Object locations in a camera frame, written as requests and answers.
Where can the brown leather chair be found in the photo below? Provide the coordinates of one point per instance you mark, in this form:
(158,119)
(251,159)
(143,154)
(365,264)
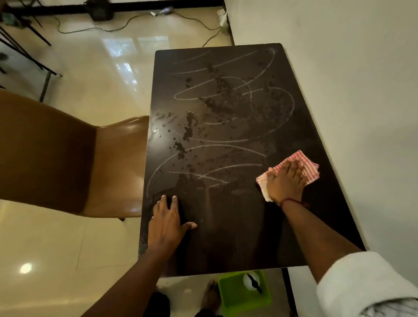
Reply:
(49,153)

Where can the black table leg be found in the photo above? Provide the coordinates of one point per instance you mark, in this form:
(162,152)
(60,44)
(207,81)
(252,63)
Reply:
(290,294)

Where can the red white checked cloth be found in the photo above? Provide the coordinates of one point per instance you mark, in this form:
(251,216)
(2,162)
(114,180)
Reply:
(310,166)

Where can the scattered dark dirt crumbs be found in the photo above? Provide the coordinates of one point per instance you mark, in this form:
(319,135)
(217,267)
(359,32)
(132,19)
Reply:
(191,119)

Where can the person's left thumb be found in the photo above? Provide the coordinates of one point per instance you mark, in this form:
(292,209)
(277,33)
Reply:
(190,226)

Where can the person's right forearm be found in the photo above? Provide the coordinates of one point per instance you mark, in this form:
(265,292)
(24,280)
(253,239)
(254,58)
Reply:
(320,240)

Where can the person's left middle finger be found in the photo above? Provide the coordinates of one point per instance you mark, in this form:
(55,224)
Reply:
(165,205)

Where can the black tripod stand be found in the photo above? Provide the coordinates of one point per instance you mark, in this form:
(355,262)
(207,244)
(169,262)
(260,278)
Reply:
(26,55)
(31,29)

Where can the person's dark trousers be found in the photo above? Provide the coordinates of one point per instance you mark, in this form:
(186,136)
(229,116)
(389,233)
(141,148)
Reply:
(158,305)

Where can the red thread wristband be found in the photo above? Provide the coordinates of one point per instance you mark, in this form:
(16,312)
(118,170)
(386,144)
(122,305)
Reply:
(289,201)

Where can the person's right little finger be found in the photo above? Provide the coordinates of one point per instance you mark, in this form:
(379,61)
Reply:
(306,182)

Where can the person's bare foot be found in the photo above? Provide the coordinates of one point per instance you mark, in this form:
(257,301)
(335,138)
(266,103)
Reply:
(211,297)

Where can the person's right thumb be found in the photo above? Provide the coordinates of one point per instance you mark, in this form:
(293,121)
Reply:
(271,172)

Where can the person's left forearm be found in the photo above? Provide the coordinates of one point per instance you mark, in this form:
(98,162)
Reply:
(130,287)

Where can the person's left hand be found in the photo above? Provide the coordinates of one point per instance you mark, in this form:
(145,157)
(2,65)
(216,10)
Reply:
(165,228)

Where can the green plastic bin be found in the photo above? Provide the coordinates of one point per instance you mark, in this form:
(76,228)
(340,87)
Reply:
(233,295)

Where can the person's right middle finger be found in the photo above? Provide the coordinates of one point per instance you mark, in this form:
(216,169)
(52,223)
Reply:
(295,167)

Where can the white round container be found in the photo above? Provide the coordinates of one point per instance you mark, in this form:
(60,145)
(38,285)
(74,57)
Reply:
(249,282)

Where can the person's right hand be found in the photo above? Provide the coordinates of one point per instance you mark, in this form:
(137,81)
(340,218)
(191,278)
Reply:
(287,186)

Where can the clear plastic wrapper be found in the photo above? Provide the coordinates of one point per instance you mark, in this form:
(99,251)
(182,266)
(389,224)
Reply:
(161,12)

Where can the white shirt sleeve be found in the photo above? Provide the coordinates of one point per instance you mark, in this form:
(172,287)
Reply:
(369,287)

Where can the black mesh basket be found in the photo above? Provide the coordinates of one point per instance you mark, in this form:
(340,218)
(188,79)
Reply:
(99,9)

